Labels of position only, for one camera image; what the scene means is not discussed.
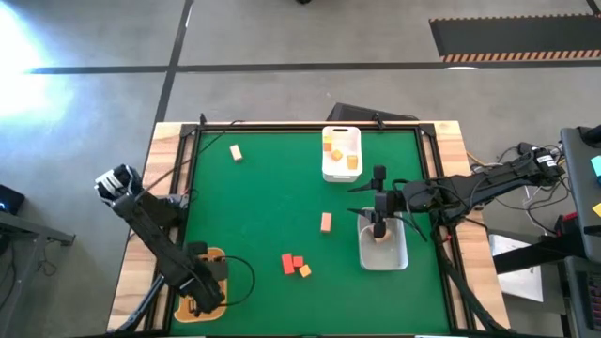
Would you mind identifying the natural wooden arch block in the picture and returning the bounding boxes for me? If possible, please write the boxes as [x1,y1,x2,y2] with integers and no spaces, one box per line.
[373,223,393,244]

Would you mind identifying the wooden block tray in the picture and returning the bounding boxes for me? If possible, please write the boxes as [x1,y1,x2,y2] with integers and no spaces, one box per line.
[173,246,230,324]

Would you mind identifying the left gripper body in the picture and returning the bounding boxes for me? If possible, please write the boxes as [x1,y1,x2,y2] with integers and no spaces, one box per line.
[180,259,230,316]

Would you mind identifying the looped black gripper cable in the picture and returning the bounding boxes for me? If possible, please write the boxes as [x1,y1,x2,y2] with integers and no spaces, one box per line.
[220,255,257,307]

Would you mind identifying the green table mat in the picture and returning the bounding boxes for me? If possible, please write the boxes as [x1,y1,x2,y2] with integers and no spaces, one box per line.
[169,130,451,335]

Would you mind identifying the white paper sheet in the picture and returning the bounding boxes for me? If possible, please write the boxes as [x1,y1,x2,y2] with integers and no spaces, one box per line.
[487,233,545,303]

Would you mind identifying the grey side desk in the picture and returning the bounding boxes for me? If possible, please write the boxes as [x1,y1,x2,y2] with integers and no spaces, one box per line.
[561,126,601,264]

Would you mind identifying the black side desk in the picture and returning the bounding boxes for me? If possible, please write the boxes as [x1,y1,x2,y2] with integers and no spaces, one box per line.
[0,184,76,248]

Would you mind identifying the black angular box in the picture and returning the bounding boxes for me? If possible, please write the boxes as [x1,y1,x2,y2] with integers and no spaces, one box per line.
[327,102,420,123]

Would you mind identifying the black hazard striped floor mat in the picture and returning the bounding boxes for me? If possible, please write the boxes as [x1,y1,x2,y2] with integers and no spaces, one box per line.
[428,13,601,64]

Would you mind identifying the grey white plastic bin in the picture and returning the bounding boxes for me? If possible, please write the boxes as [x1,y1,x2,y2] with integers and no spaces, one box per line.
[356,207,409,272]

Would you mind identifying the black table frame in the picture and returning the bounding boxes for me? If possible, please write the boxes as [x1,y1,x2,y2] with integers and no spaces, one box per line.
[110,119,516,338]

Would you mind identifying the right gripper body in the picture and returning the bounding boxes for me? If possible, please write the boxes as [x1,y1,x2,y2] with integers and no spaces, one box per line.
[372,164,406,239]

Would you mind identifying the white bin with handle holes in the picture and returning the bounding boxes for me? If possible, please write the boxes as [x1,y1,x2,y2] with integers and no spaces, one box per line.
[321,125,363,184]

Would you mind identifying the long black cable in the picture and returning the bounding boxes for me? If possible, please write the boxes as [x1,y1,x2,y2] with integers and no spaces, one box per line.
[139,119,246,194]

